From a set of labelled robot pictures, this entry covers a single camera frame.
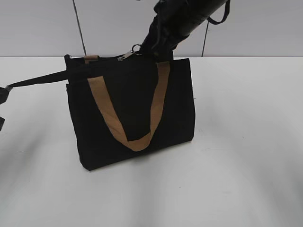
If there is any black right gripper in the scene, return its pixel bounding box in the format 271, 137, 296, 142
139, 2, 191, 61

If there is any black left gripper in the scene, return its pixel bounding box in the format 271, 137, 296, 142
0, 70, 69, 131

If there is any silver zipper pull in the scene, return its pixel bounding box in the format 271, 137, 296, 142
117, 44, 142, 61

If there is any black canvas tote bag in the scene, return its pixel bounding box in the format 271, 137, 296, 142
65, 56, 195, 171

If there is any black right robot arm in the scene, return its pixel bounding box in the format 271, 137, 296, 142
137, 0, 231, 61

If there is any tan rear bag handle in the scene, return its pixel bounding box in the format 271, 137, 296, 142
83, 55, 99, 64

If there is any tan bag handle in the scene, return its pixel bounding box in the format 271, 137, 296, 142
87, 61, 170, 152
83, 55, 99, 64

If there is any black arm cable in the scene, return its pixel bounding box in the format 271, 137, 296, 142
207, 0, 231, 25

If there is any tan front bag handle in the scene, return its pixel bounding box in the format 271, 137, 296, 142
87, 61, 170, 152

